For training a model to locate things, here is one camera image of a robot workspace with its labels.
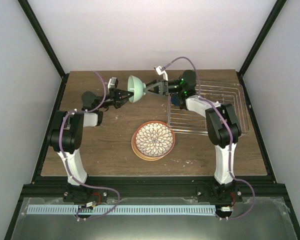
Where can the black frame post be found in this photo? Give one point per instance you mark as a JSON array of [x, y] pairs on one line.
[[270, 20], [33, 20]]

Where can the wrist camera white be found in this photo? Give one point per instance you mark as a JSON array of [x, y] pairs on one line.
[[113, 83], [161, 71]]

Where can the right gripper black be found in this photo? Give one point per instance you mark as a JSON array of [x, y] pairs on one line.
[[163, 88]]

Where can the floral patterned orange-rim plate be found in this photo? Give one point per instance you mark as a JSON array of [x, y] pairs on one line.
[[154, 138]]

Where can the orange plate at stack bottom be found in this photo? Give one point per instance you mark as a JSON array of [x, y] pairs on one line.
[[147, 158]]

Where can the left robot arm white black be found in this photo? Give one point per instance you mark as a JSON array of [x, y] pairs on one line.
[[66, 133]]

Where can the left black frame post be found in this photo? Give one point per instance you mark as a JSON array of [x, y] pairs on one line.
[[33, 20]]

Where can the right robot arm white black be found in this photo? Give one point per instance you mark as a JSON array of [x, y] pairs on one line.
[[223, 127]]

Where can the dark blue mug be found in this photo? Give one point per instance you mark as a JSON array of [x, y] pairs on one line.
[[174, 99]]

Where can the light blue slotted cable duct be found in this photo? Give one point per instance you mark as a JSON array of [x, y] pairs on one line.
[[192, 210]]

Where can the light green ceramic bowl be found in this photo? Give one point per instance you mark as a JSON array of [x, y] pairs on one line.
[[137, 87]]

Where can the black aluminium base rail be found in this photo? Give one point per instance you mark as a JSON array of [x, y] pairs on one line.
[[201, 188]]

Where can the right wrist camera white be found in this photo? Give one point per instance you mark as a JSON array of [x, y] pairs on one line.
[[161, 71]]

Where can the right black frame post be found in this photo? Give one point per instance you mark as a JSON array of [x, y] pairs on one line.
[[270, 20]]

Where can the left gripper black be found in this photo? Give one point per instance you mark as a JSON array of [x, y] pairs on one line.
[[115, 98]]

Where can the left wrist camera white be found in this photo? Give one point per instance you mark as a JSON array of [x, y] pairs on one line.
[[113, 83]]

